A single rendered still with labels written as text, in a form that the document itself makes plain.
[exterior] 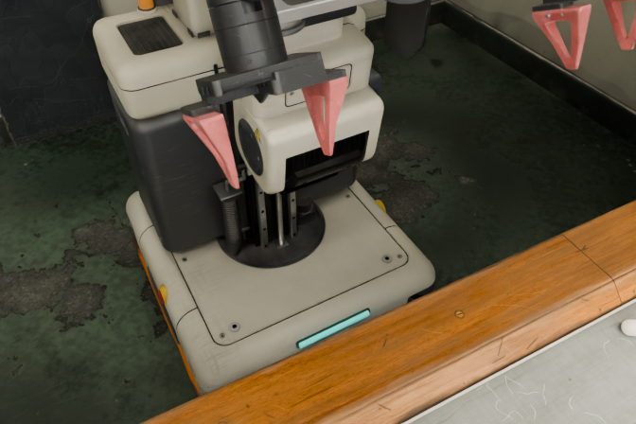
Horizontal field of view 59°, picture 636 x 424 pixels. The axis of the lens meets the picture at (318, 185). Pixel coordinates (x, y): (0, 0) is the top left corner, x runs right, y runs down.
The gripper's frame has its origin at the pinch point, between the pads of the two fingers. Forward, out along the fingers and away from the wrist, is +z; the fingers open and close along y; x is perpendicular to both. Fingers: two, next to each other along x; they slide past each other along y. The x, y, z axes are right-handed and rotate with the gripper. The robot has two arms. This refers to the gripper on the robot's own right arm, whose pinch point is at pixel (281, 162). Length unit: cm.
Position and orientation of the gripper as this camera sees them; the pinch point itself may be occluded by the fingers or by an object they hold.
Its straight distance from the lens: 53.2
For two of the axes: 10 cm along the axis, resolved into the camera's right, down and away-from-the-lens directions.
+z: 2.2, 9.3, 3.0
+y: 8.8, -3.2, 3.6
